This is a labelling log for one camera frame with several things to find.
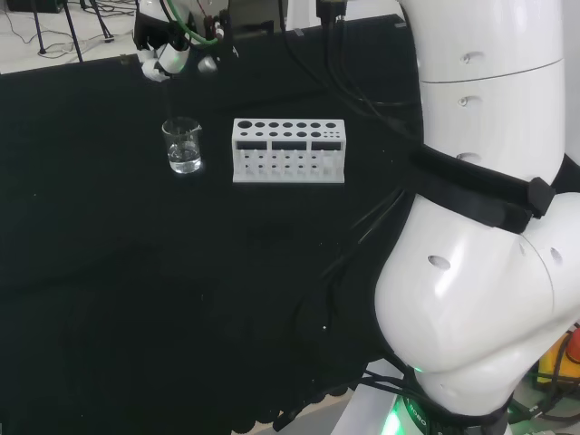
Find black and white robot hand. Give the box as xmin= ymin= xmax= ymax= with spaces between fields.
xmin=132 ymin=0 xmax=192 ymax=84

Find clear glass rod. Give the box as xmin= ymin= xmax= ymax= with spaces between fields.
xmin=163 ymin=77 xmax=179 ymax=137

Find clear glass beaker with water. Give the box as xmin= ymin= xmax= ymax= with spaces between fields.
xmin=161 ymin=116 xmax=203 ymax=175

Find white test tube rack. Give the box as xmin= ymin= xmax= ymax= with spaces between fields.
xmin=232 ymin=118 xmax=346 ymax=184

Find black tripod leg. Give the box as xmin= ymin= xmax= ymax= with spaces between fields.
xmin=62 ymin=0 xmax=85 ymax=63
xmin=89 ymin=0 xmax=115 ymax=44
xmin=30 ymin=0 xmax=47 ymax=56

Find grey box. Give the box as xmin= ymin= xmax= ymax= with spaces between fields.
xmin=228 ymin=0 xmax=287 ymax=38

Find black box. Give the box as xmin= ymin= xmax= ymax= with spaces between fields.
xmin=6 ymin=0 xmax=63 ymax=15

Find black bench cloth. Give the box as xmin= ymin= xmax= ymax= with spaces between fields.
xmin=0 ymin=13 xmax=427 ymax=435

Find yellow stop button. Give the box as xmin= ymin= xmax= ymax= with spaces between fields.
xmin=536 ymin=322 xmax=580 ymax=391

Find green cable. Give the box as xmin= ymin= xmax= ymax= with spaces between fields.
xmin=164 ymin=0 xmax=220 ymax=47

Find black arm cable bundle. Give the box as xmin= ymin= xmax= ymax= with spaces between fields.
xmin=277 ymin=0 xmax=428 ymax=142
xmin=293 ymin=187 xmax=410 ymax=360

